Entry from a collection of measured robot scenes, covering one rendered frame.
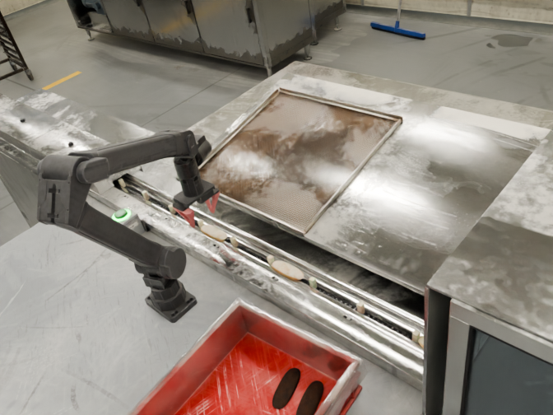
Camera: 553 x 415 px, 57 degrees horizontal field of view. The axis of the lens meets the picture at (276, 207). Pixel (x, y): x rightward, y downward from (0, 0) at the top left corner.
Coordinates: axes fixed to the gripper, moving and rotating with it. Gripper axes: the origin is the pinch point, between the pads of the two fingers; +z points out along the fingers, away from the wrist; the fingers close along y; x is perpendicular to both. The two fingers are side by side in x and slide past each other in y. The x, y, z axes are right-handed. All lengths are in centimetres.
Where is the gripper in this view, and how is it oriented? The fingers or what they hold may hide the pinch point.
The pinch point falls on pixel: (202, 216)
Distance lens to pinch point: 144.6
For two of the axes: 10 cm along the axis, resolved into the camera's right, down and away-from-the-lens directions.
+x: 7.4, 3.1, -6.0
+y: -6.6, 5.3, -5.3
